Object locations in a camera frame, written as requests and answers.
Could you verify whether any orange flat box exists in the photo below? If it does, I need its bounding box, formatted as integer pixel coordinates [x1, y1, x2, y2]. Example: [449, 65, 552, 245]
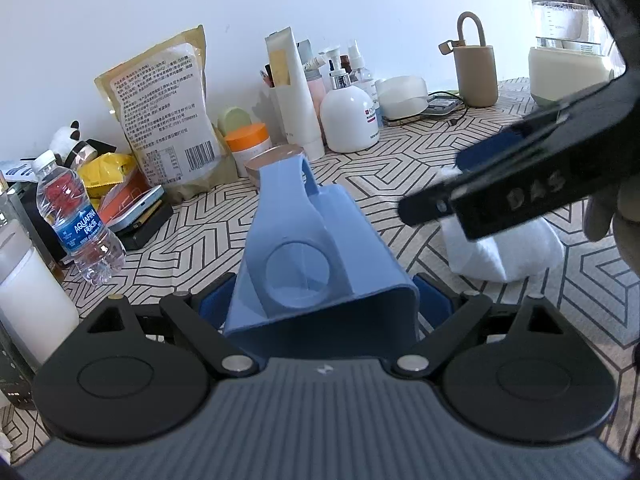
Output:
[97, 167, 151, 221]

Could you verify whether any orange lid jar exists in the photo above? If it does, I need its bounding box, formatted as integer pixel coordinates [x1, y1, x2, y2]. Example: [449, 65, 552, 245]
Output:
[224, 123, 273, 177]

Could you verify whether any white jar with translucent lid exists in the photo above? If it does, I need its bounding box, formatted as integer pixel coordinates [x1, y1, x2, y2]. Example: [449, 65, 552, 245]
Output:
[0, 220, 80, 368]

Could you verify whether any geometric patterned tablecloth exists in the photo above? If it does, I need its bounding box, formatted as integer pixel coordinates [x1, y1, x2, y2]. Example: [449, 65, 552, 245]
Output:
[0, 77, 640, 480]

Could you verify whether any white pump bottle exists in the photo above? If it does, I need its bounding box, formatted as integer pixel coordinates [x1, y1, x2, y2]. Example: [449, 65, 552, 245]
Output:
[319, 46, 381, 153]

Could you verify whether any white paper towel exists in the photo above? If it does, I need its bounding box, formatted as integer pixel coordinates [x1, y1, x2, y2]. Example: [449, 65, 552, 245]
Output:
[437, 165, 566, 282]

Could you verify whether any glass kettle with green base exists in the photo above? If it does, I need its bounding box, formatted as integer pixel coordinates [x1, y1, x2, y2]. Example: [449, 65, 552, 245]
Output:
[526, 0, 621, 108]

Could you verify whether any blue plastic container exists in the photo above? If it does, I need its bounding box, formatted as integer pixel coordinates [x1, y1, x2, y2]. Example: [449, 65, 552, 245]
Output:
[222, 154, 418, 366]

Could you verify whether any large white tube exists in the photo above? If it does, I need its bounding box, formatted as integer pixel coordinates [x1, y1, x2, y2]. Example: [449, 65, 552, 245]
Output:
[265, 26, 326, 161]

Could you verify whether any blue label water bottle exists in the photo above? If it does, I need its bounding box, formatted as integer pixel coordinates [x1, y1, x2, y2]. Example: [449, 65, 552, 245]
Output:
[31, 150, 127, 286]

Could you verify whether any black flat box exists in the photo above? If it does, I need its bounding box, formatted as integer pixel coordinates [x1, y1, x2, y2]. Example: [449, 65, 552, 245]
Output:
[120, 202, 175, 252]

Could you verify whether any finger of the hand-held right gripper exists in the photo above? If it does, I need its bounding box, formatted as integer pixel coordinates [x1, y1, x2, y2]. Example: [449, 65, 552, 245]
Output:
[456, 77, 628, 173]
[398, 185, 458, 227]

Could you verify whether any yellow snack bag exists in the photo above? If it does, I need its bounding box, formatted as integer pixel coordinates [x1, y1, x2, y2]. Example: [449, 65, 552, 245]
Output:
[77, 152, 138, 201]

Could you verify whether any silver blue flat case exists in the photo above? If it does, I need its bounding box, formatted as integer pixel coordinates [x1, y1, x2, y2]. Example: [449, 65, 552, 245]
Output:
[105, 185, 166, 233]

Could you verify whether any white round container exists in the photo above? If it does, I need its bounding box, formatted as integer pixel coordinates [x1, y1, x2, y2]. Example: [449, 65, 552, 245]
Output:
[375, 75, 429, 121]

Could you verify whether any brown tape roll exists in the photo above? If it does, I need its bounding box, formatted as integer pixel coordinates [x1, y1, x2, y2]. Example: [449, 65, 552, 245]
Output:
[65, 140, 98, 167]

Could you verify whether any grey calculator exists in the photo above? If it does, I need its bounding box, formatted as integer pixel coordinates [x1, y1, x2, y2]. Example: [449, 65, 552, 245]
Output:
[425, 92, 463, 117]

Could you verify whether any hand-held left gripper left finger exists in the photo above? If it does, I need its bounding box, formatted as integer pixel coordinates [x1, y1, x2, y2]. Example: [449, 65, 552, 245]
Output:
[85, 274, 256, 379]

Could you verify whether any person's right hand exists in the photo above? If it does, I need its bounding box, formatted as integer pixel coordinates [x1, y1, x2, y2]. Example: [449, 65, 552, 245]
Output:
[582, 175, 640, 283]

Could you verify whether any panda plush toy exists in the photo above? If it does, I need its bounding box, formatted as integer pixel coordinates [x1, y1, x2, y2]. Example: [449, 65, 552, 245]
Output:
[48, 120, 83, 163]

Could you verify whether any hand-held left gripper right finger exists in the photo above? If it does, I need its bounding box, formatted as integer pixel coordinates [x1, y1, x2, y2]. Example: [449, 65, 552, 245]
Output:
[391, 272, 568, 378]

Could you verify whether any pink round case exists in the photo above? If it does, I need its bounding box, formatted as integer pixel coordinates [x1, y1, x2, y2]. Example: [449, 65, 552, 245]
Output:
[244, 144, 306, 188]

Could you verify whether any large beige food pouch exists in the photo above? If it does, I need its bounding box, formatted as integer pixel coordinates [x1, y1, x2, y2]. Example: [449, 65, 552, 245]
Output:
[94, 24, 238, 206]

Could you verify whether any beige bottle with loop handle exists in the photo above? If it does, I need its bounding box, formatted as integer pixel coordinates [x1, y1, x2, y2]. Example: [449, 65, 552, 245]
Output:
[439, 11, 498, 108]

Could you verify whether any white blue packet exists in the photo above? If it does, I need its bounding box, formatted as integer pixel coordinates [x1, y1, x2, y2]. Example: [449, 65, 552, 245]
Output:
[0, 159, 38, 183]

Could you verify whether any clear spray bottle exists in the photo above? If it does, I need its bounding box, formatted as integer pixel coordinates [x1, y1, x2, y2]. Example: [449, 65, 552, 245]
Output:
[348, 40, 383, 128]

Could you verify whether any pink bottle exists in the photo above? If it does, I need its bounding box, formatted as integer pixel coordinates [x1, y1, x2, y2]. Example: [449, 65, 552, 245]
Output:
[305, 67, 328, 116]

